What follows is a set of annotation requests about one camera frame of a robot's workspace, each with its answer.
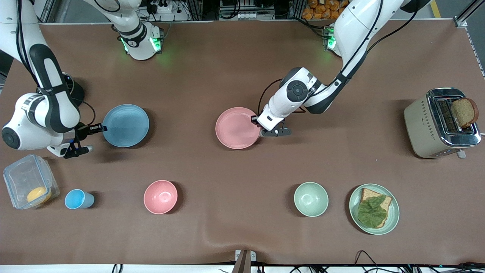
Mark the pink plate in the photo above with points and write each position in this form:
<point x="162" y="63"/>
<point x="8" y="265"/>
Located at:
<point x="237" y="129"/>

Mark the clear plastic container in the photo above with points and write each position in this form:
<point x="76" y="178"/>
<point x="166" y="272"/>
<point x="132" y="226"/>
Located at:
<point x="22" y="178"/>

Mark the orange snack bag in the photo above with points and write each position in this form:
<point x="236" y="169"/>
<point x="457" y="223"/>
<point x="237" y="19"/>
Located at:
<point x="322" y="10"/>

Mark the blue plate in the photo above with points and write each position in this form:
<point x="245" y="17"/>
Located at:
<point x="127" y="126"/>

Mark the white power strip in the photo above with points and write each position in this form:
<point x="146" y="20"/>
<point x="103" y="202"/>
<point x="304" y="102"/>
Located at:
<point x="163" y="7"/>

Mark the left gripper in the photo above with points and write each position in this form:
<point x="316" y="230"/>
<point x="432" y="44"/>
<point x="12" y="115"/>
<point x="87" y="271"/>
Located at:
<point x="255" y="119"/>

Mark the blue cup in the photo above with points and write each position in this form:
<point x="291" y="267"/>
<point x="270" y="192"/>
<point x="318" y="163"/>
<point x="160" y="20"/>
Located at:
<point x="77" y="199"/>

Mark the beige chrome toaster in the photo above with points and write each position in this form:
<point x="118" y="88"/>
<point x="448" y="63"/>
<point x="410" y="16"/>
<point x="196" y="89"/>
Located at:
<point x="420" y="129"/>

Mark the green plate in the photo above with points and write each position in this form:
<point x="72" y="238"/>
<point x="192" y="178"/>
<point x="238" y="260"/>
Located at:
<point x="394" y="212"/>

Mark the brown bread slice with crust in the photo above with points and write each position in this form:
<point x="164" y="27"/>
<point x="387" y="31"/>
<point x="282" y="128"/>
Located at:
<point x="368" y="194"/>

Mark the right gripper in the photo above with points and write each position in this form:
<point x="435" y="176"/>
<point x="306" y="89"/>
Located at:
<point x="84" y="131"/>

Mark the aluminium frame profile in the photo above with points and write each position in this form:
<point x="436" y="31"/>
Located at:
<point x="47" y="11"/>
<point x="468" y="15"/>

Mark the glass lid with blue knob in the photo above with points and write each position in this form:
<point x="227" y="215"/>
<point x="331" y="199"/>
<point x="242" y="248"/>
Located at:
<point x="68" y="81"/>

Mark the dark toasted bread slice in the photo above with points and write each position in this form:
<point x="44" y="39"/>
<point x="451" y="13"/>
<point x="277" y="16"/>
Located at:
<point x="464" y="113"/>

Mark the green bowl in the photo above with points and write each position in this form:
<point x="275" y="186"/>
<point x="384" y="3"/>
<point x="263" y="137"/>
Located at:
<point x="311" y="199"/>

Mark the green lettuce leaf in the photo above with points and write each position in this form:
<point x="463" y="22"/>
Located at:
<point x="372" y="213"/>

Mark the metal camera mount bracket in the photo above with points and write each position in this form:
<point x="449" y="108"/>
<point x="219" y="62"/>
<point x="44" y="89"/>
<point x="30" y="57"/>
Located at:
<point x="244" y="261"/>

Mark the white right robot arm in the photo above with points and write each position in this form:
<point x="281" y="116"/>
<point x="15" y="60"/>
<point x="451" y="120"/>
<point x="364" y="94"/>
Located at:
<point x="57" y="106"/>

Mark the pink bowl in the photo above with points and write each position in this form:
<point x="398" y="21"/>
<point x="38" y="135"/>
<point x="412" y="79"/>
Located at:
<point x="160" y="197"/>

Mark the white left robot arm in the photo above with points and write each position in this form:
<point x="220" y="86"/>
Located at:
<point x="356" y="22"/>

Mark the yellow round food piece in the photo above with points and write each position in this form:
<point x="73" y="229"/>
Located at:
<point x="38" y="195"/>

